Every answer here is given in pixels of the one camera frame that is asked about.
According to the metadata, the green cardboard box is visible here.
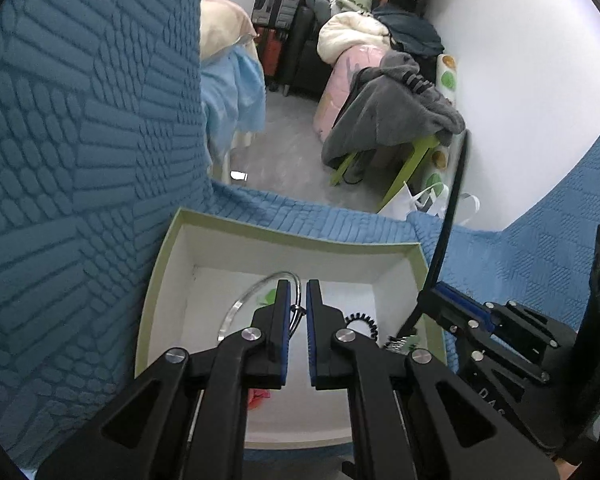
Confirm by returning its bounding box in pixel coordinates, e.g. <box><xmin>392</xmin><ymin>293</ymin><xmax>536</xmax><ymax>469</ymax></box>
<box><xmin>135</xmin><ymin>207</ymin><xmax>448</xmax><ymax>451</ymax></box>

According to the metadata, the red suitcase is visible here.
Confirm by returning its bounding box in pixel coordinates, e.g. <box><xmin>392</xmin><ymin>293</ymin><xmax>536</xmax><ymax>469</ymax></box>
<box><xmin>256</xmin><ymin>25</ymin><xmax>287</xmax><ymax>90</ymax></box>

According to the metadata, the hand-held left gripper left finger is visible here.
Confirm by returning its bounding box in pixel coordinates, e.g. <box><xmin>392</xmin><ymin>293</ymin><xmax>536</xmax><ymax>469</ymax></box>
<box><xmin>35</xmin><ymin>279</ymin><xmax>293</xmax><ymax>480</ymax></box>

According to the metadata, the black armchair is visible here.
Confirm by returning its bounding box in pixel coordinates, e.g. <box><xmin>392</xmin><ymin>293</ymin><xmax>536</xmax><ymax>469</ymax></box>
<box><xmin>280</xmin><ymin>0</ymin><xmax>342</xmax><ymax>97</ymax></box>

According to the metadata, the white tote bag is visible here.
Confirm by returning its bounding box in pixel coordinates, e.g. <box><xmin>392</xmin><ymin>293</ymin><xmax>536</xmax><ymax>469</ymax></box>
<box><xmin>382</xmin><ymin>181</ymin><xmax>481</xmax><ymax>227</ymax></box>

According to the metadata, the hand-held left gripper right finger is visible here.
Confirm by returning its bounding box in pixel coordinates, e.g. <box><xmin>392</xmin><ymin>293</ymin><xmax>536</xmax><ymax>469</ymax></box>
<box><xmin>306</xmin><ymin>279</ymin><xmax>561</xmax><ymax>480</ymax></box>

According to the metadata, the pink hair clip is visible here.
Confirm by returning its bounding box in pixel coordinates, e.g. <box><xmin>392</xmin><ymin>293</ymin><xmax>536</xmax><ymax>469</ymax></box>
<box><xmin>247</xmin><ymin>387</ymin><xmax>272</xmax><ymax>412</ymax></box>

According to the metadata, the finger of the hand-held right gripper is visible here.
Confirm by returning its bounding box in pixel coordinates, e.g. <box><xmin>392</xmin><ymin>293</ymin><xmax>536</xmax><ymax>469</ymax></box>
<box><xmin>432</xmin><ymin>282</ymin><xmax>563</xmax><ymax>356</ymax></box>
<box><xmin>416</xmin><ymin>287</ymin><xmax>553</xmax><ymax>386</ymax></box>

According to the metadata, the cream padded coat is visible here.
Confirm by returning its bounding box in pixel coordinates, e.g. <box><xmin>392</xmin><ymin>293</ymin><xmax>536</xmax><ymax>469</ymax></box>
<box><xmin>317</xmin><ymin>12</ymin><xmax>392</xmax><ymax>64</ymax></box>

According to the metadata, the light blue bed sheet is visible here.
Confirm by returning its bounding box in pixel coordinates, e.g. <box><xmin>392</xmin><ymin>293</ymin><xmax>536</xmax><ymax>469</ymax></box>
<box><xmin>200</xmin><ymin>47</ymin><xmax>267</xmax><ymax>162</ymax></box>

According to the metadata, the dotted white roll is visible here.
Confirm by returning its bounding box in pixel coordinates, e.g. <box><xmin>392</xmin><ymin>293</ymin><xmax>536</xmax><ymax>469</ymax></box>
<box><xmin>422</xmin><ymin>54</ymin><xmax>459</xmax><ymax>197</ymax></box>

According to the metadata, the dark blue clothing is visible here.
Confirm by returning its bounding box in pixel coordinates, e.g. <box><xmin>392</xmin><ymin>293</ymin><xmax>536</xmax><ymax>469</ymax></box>
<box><xmin>372</xmin><ymin>5</ymin><xmax>446</xmax><ymax>57</ymax></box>

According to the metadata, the green plastic stool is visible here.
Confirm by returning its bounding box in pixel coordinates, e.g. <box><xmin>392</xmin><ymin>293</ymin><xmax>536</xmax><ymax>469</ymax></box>
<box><xmin>330</xmin><ymin>135</ymin><xmax>442</xmax><ymax>214</ymax></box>

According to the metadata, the pink folded quilt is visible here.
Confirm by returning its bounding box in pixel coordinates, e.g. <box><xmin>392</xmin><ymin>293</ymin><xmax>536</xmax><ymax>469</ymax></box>
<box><xmin>313</xmin><ymin>45</ymin><xmax>397</xmax><ymax>144</ymax></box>

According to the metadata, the silver ring bracelet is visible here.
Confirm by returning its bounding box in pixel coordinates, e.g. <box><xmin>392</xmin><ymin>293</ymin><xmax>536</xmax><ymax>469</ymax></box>
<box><xmin>287</xmin><ymin>304</ymin><xmax>308</xmax><ymax>335</ymax></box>

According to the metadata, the grey hoodie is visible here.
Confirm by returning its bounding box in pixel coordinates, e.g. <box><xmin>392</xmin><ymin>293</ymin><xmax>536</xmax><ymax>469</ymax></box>
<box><xmin>321</xmin><ymin>51</ymin><xmax>467</xmax><ymax>172</ymax></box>

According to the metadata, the blue quilted floor chair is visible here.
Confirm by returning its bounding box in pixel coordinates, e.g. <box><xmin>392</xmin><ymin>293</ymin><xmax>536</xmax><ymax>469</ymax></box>
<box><xmin>409</xmin><ymin>130</ymin><xmax>600</xmax><ymax>343</ymax></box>
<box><xmin>0</xmin><ymin>0</ymin><xmax>453</xmax><ymax>468</ymax></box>

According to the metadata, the clear bangle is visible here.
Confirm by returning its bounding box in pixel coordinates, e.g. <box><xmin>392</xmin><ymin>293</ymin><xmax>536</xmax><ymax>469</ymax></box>
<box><xmin>217</xmin><ymin>271</ymin><xmax>302</xmax><ymax>342</ymax></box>

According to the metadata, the silver chain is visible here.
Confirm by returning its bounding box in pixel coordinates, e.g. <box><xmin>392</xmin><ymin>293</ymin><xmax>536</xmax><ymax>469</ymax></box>
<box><xmin>386</xmin><ymin>335</ymin><xmax>422</xmax><ymax>355</ymax></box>

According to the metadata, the cream pink pillow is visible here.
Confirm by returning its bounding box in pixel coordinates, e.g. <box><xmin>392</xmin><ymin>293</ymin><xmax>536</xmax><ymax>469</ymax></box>
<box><xmin>200</xmin><ymin>0</ymin><xmax>259</xmax><ymax>62</ymax></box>

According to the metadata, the black coil hair tie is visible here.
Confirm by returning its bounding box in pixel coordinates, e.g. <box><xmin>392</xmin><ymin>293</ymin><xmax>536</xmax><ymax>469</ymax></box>
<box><xmin>342</xmin><ymin>313</ymin><xmax>381</xmax><ymax>342</ymax></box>

